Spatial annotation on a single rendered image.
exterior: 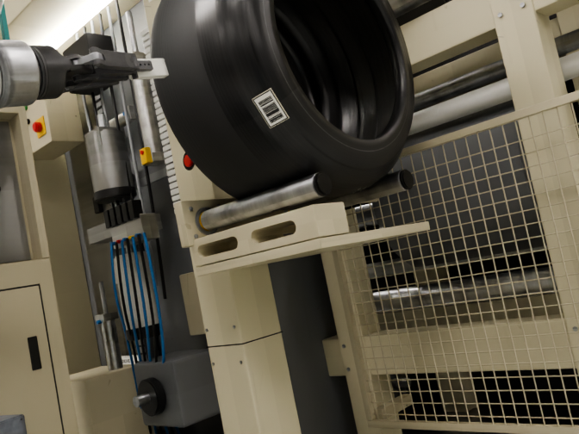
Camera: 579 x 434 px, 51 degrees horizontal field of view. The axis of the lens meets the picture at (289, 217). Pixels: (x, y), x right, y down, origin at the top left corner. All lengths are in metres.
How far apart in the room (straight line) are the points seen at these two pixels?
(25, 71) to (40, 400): 0.83
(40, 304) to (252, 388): 0.52
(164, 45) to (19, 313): 0.68
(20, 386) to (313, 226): 0.76
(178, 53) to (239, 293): 0.55
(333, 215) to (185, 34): 0.42
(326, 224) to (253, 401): 0.51
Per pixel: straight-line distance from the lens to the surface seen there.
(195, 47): 1.13
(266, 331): 1.44
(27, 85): 0.90
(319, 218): 1.06
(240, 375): 1.42
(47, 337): 1.51
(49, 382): 1.51
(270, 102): 1.05
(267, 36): 1.09
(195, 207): 1.32
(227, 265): 1.23
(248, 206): 1.20
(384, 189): 1.33
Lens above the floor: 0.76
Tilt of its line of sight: 5 degrees up
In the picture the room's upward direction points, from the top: 11 degrees counter-clockwise
